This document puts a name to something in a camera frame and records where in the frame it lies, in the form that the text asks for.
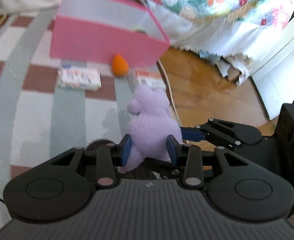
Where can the green yarn ball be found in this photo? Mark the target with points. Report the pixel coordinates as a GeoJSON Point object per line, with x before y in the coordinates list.
{"type": "Point", "coordinates": [138, 30]}

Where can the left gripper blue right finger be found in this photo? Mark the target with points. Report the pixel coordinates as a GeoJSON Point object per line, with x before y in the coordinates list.
{"type": "Point", "coordinates": [187, 159]}

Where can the clear floss pick box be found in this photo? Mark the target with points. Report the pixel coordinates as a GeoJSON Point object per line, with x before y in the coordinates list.
{"type": "Point", "coordinates": [153, 79]}

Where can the orange makeup sponge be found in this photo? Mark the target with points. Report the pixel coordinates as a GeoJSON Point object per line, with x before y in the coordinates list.
{"type": "Point", "coordinates": [119, 66]}

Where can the checkered cartoon rug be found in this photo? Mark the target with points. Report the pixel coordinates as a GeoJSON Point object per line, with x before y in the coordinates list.
{"type": "Point", "coordinates": [38, 119]}

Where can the pink cardboard box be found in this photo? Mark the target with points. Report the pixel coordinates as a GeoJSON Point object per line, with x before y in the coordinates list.
{"type": "Point", "coordinates": [97, 30]}

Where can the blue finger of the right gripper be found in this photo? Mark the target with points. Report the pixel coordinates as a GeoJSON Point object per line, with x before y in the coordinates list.
{"type": "Point", "coordinates": [192, 134]}

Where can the purple plush toy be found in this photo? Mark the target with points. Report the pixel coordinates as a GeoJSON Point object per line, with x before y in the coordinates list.
{"type": "Point", "coordinates": [150, 128]}

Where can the white bed skirt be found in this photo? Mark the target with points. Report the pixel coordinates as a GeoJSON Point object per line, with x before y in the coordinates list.
{"type": "Point", "coordinates": [218, 36]}

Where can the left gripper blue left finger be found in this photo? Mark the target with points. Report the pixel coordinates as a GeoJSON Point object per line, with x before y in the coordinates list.
{"type": "Point", "coordinates": [108, 157]}

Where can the white tissue pack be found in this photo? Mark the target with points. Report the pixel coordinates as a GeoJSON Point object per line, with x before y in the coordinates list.
{"type": "Point", "coordinates": [74, 77]}

